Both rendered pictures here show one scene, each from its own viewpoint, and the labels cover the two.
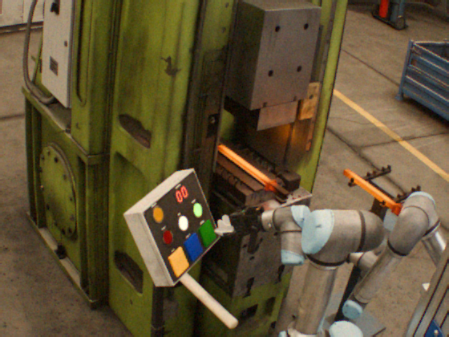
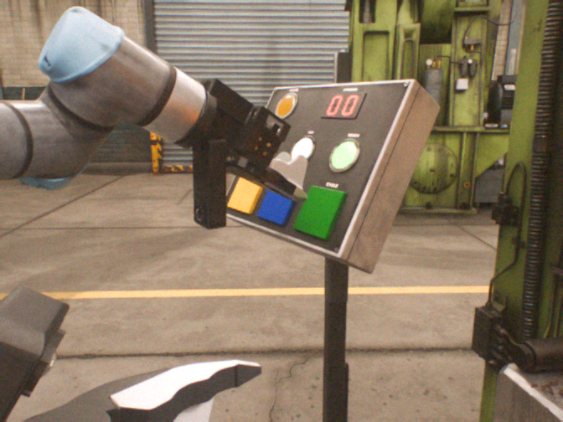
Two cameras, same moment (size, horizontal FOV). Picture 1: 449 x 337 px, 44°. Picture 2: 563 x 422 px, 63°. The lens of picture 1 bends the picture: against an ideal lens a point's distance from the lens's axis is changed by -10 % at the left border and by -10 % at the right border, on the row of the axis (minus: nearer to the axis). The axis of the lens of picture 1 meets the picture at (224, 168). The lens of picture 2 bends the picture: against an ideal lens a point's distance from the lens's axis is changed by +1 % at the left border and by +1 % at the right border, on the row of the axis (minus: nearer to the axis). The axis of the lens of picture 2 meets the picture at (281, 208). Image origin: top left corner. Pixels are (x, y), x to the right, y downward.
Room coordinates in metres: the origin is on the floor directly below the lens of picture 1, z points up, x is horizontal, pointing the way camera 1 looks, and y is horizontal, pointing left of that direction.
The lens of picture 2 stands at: (2.05, -0.57, 1.16)
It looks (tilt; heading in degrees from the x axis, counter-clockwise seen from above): 13 degrees down; 120
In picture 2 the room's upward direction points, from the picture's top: straight up
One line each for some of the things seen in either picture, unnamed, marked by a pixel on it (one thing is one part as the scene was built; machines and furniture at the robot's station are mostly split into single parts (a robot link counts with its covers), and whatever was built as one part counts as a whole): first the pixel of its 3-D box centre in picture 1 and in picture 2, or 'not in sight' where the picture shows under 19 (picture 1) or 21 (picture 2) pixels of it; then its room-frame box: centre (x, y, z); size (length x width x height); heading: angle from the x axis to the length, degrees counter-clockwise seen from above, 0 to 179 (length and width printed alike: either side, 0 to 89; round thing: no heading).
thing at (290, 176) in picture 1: (285, 178); not in sight; (2.33, -0.27, 0.95); 0.12 x 0.08 x 0.06; 42
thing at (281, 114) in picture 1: (243, 94); not in sight; (2.32, -0.04, 1.32); 0.42 x 0.20 x 0.10; 42
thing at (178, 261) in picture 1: (177, 261); (248, 192); (1.58, 0.11, 1.01); 0.07 x 0.05 x 0.07; 157
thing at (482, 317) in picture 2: not in sight; (492, 335); (2.01, 0.18, 0.80); 0.06 x 0.03 x 0.14; 132
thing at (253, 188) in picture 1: (232, 169); not in sight; (2.32, -0.04, 0.96); 0.42 x 0.20 x 0.09; 42
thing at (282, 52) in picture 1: (260, 38); not in sight; (2.35, -0.07, 1.56); 0.42 x 0.39 x 0.40; 42
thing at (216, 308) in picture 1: (201, 294); not in sight; (1.86, 0.02, 0.62); 0.44 x 0.05 x 0.05; 42
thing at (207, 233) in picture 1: (206, 233); (321, 213); (1.77, 0.03, 1.01); 0.07 x 0.05 x 0.07; 157
